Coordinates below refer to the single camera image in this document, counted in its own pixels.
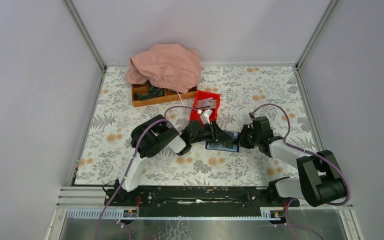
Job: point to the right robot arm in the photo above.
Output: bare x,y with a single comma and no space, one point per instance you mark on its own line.
320,180

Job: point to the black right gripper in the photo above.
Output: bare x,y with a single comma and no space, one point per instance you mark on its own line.
240,140

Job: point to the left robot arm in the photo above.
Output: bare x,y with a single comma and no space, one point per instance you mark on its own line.
152,136

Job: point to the navy blue card holder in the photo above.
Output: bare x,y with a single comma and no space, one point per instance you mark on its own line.
226,146

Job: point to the red plastic bin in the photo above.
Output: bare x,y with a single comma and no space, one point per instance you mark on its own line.
194,116

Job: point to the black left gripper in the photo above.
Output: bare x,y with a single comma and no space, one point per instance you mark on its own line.
216,134

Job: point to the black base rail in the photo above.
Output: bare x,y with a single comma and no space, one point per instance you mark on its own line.
197,201

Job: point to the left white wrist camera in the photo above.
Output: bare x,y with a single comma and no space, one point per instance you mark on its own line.
205,116

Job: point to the wooden tray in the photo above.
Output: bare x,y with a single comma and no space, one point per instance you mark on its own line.
170,95

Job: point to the pink cloth garment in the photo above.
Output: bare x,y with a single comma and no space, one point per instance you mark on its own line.
167,66

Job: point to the grey card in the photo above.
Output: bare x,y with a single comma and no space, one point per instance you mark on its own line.
207,103

